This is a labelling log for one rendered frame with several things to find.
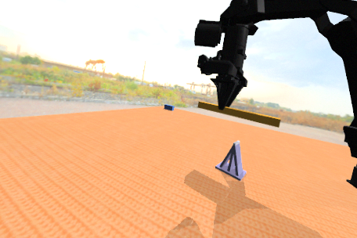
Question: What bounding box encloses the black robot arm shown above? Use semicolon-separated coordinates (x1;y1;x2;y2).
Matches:
194;0;357;158

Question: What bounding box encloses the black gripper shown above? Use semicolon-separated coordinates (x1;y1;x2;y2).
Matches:
202;45;247;110

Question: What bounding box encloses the yellow bar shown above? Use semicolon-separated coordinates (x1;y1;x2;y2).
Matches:
198;102;281;128

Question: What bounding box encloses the blue rectangular block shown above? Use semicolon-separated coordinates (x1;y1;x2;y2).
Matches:
164;104;175;111

